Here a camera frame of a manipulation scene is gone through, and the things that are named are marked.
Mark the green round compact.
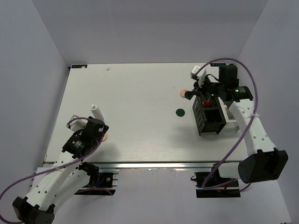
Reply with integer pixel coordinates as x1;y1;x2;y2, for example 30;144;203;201
176;108;185;117
185;91;193;100

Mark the white bottle blue label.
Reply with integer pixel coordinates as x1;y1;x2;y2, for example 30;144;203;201
91;104;104;121

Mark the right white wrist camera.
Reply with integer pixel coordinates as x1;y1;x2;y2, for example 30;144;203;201
190;65;207;87

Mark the pink powder puff with ribbon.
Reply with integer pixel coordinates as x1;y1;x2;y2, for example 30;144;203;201
180;90;187;98

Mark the white slotted organizer box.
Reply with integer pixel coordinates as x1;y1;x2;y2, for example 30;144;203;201
218;98;239;132

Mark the black slotted organizer box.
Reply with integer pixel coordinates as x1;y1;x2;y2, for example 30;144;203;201
192;96;226;136

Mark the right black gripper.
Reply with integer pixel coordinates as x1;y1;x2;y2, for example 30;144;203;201
191;75;224;102

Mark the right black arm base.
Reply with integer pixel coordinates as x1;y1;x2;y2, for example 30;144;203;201
190;163;241;199

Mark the aluminium table rail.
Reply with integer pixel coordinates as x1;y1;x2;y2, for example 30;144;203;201
43;160;267;170

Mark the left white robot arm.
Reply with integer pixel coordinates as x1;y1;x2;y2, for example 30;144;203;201
12;117;109;224

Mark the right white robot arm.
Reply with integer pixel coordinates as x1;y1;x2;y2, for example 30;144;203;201
185;64;288;186

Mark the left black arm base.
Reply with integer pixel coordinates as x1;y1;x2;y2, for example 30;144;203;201
75;162;119;196

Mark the right blue corner sticker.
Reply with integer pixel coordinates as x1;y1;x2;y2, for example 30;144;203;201
210;63;227;67

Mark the left blue corner sticker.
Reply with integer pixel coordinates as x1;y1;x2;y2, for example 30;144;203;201
71;64;87;69

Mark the blue corner sticker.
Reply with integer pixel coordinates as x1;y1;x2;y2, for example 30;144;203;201
210;63;227;67
71;64;87;69

